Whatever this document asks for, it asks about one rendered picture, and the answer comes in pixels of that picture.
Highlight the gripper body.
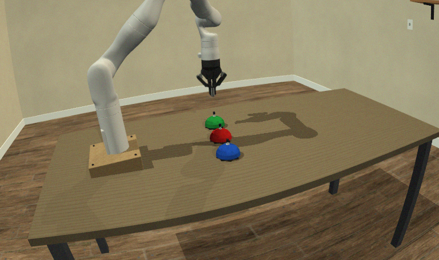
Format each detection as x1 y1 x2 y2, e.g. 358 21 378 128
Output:
201 58 222 77

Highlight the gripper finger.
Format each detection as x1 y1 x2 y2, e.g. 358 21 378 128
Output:
196 73 214 98
212 71 228 98

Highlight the wooden wall shelf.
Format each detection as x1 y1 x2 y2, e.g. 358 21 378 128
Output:
409 0 439 21

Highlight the red bell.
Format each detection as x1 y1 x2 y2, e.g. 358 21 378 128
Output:
210 127 233 145

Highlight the blue bell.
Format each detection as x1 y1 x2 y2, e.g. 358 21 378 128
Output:
215 142 241 162

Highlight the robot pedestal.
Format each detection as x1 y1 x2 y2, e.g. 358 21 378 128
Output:
88 134 144 179

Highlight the brown wooden table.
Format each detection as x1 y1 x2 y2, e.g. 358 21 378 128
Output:
28 87 439 260

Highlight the green bell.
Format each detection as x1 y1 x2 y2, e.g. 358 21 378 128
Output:
205 115 226 130

